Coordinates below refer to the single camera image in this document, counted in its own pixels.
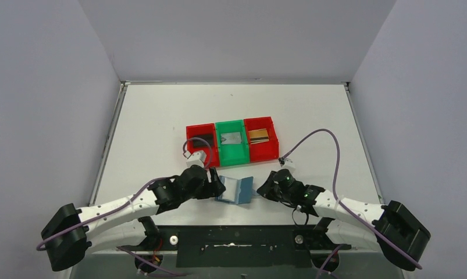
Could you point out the teal card holder wallet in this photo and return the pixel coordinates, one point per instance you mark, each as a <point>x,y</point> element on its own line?
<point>238,191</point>

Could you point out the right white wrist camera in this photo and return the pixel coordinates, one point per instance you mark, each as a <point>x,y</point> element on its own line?
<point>288,164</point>

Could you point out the green plastic bin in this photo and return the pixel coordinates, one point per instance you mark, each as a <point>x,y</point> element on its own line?
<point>233,148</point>

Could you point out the gold credit card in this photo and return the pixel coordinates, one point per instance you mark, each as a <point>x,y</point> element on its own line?
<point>258,136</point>

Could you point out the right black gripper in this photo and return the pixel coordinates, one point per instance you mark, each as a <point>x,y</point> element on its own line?
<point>266,188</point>

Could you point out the red plastic bin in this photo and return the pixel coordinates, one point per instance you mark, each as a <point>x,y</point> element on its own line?
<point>263,142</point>
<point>212,154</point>

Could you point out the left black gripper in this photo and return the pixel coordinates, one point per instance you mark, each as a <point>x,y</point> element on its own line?
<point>213,184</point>

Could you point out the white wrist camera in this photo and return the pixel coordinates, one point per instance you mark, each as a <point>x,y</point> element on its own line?
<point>288,164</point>
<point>197,158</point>

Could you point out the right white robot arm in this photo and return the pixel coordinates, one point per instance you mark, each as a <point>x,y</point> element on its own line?
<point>387,228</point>

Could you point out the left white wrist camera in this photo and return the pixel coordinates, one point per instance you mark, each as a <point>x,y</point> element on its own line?
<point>197,158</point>

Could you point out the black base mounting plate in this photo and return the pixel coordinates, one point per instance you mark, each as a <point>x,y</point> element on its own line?
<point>239,246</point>

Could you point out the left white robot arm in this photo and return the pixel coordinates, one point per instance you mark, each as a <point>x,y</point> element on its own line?
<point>136,209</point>

